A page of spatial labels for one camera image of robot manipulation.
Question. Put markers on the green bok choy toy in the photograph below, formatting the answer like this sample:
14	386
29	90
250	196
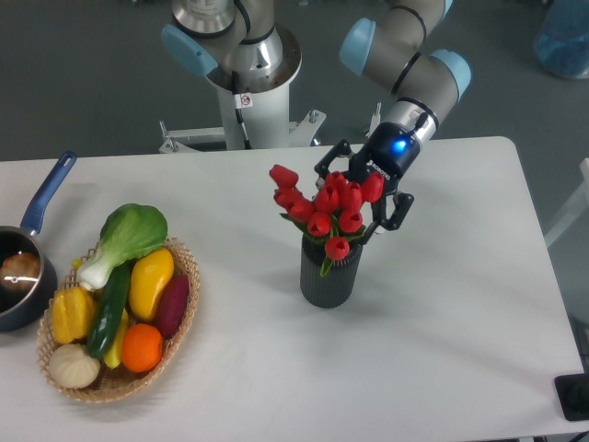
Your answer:
130	232

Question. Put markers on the white frame at right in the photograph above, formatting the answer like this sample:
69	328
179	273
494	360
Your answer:
570	211

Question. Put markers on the yellow bell pepper toy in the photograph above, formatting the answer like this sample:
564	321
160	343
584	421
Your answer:
73	311

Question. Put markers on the yellow mango toy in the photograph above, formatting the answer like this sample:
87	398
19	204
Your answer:
149	278

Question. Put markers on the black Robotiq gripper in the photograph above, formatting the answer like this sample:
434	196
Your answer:
389	151

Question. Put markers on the orange fruit toy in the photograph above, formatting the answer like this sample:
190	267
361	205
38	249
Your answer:
142	348

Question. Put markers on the blue translucent container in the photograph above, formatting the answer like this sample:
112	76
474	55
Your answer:
561	45

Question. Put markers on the woven wicker basket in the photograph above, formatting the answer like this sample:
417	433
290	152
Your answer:
118	383

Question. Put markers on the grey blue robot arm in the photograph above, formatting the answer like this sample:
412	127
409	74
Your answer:
425	87

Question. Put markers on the brown meat patty toy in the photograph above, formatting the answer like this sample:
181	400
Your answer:
20	271

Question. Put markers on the purple sweet potato toy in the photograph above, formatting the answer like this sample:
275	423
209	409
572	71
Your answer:
172	306

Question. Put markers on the dark grey ribbed vase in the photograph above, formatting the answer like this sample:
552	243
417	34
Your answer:
334	288

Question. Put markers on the yellow banana toy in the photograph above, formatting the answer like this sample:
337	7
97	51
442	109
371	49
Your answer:
112	358

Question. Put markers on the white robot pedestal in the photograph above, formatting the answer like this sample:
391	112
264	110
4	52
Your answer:
253	90

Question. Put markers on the black device at edge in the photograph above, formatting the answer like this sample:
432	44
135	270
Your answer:
573	396

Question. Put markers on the red tulip bouquet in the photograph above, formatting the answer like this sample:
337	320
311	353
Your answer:
332	221

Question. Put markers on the white steamed bun toy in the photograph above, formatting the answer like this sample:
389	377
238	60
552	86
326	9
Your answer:
72	367

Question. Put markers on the blue saucepan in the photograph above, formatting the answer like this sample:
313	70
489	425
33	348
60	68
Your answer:
21	308

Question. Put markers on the green cucumber toy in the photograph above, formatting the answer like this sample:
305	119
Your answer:
109	311

